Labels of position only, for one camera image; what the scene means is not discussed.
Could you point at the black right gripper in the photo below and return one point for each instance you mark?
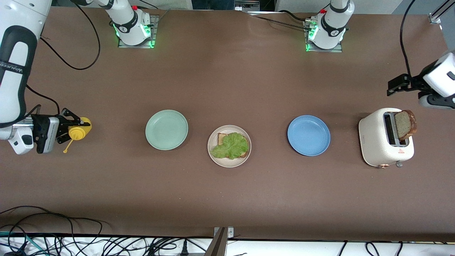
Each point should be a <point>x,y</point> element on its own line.
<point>44,128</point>

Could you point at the person in blue trousers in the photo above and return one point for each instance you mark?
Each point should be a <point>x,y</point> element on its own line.
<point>213,4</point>

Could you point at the beige plate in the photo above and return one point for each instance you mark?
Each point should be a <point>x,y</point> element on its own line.
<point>229,163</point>

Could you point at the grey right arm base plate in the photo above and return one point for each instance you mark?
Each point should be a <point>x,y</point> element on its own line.
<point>155,25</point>

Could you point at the green lettuce leaf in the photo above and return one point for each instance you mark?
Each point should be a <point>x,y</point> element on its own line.
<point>231,145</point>

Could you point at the white two-slot toaster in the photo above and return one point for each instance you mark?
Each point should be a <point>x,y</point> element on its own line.
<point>373,138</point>

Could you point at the brown toasted bread slice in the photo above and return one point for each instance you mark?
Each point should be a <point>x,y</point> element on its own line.
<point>221,138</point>
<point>405,124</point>

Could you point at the aluminium profile bar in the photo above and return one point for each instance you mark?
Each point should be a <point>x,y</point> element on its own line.
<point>435,17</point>

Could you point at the mint green plate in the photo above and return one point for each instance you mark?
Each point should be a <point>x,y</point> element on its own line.
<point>166,129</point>

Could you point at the grey left arm base plate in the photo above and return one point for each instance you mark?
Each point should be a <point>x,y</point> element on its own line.
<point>336,49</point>

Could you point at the yellow mustard squeeze bottle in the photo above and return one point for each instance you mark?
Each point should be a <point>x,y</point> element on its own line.
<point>77,133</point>

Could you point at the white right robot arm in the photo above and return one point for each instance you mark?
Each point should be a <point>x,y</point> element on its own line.
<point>14,71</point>

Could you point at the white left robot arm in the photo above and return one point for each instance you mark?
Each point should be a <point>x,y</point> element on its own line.
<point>332,32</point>

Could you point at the black power plug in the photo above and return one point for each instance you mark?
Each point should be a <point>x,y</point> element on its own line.
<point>184,248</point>

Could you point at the blue plate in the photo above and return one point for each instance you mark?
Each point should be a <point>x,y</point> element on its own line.
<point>308,135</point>

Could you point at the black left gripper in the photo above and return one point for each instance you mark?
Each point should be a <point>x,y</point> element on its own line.
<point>414,82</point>

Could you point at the small silver table bracket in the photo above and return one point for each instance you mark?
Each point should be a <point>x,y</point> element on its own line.
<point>229,232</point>

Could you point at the grey metal beam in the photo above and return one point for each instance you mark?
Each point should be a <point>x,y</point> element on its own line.
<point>217,245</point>

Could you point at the grey metal frame rail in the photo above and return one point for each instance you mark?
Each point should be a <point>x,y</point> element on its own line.
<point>247,5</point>

